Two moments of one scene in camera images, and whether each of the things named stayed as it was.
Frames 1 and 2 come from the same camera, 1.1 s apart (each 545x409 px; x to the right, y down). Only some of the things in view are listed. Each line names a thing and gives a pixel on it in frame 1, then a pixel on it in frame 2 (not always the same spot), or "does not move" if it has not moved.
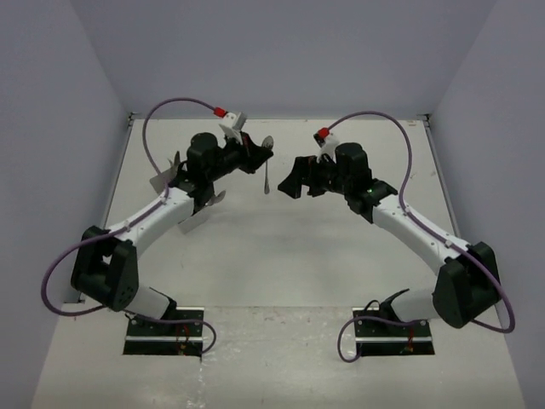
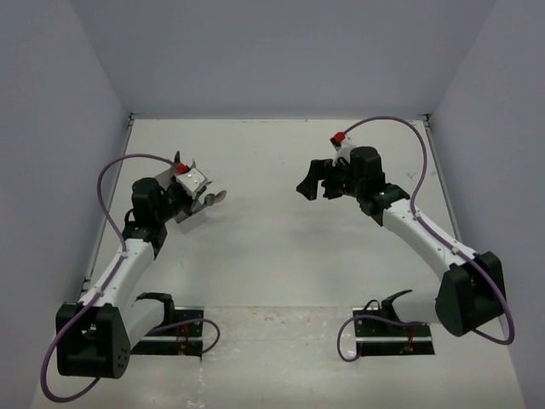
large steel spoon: x=216 y=198 does not move
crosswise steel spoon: x=267 y=142 -> x=209 y=199
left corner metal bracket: x=129 y=118 does not move
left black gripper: x=261 y=154 -> x=190 y=201
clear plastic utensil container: x=161 y=182 does not move
